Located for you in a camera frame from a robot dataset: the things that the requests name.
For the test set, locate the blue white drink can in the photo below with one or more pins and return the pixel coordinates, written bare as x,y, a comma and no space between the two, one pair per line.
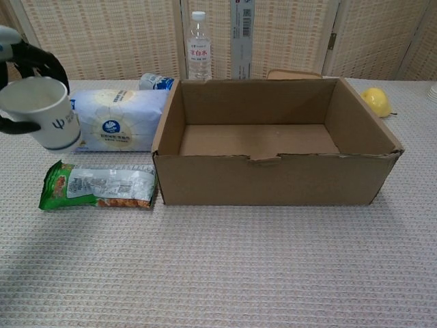
155,82

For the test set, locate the clear plastic water bottle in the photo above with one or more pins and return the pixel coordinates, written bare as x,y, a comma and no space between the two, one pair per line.
199,54

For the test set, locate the brown paper bowl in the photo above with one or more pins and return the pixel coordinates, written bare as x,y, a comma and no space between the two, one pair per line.
293,74

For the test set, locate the left robot hand black fingertips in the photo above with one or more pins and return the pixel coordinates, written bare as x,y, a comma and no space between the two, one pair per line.
34,56

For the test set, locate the white paper cup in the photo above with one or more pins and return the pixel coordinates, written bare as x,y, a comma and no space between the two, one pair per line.
41,112

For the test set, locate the light blue tissue pack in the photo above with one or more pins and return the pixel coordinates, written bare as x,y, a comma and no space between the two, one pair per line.
123,119

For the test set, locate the brown cardboard box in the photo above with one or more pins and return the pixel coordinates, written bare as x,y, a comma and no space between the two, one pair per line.
273,181

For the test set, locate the yellow pear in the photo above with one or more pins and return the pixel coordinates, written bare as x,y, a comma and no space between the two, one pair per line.
377,102

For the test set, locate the white woven tablecloth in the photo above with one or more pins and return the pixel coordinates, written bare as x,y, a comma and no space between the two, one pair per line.
218,266

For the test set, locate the green snack packet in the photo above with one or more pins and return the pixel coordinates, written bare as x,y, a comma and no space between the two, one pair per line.
85,186

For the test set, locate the beige woven folding screen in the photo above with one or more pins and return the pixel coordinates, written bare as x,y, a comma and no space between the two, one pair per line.
102,37

